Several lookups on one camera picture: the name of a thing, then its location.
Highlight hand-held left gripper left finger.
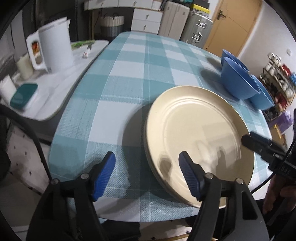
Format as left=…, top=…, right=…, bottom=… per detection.
left=25, top=152, right=116, bottom=241

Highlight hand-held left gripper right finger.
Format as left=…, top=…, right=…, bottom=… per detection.
left=179, top=151, right=270, bottom=241

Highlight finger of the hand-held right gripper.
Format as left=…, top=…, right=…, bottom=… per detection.
left=242, top=135, right=287, bottom=161
left=250, top=131, right=274, bottom=143

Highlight beige plate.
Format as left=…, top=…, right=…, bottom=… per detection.
left=146, top=139, right=199, bottom=207
left=144, top=120, right=201, bottom=207
left=145, top=86, right=255, bottom=209

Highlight light blue bowl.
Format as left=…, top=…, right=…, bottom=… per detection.
left=249, top=75, right=275, bottom=110

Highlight person's right hand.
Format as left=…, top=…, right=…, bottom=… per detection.
left=263, top=177, right=296, bottom=215

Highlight printed cardboard box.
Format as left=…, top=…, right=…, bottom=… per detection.
left=270, top=123, right=287, bottom=149

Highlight purple bag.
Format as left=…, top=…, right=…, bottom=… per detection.
left=269, top=109, right=293, bottom=133

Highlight metal shoe rack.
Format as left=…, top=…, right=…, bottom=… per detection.
left=259, top=52, right=296, bottom=121

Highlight rows of racked shoes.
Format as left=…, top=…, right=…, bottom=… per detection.
left=260, top=52, right=296, bottom=109

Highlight dotted white fabric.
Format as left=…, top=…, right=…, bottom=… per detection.
left=6, top=125, right=55, bottom=194

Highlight teal checkered tablecloth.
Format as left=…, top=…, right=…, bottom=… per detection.
left=47, top=31, right=273, bottom=223

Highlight white side table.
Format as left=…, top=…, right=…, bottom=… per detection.
left=0, top=39, right=110, bottom=121

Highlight wooden door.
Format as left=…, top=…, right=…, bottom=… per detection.
left=203, top=0, right=263, bottom=59

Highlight teal lidded container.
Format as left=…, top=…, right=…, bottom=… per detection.
left=10, top=83, right=38, bottom=110

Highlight silver suitcase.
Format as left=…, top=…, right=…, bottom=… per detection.
left=180, top=10, right=214, bottom=47

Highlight small white tube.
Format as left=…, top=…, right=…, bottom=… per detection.
left=82, top=44, right=93, bottom=58

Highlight small white container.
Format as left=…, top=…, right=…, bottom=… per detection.
left=0, top=75, right=17, bottom=100

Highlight green packet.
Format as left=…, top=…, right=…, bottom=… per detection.
left=70, top=40, right=96, bottom=49

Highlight cream jar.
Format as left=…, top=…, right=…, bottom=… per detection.
left=16, top=54, right=34, bottom=79

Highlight white electric kettle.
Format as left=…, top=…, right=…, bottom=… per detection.
left=26, top=17, right=74, bottom=73

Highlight cream suitcase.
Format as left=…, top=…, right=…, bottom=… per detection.
left=159, top=1, right=190, bottom=40

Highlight woven basket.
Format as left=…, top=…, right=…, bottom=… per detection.
left=100, top=14, right=124, bottom=37

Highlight white desk with drawers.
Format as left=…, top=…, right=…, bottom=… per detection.
left=83, top=0, right=164, bottom=32

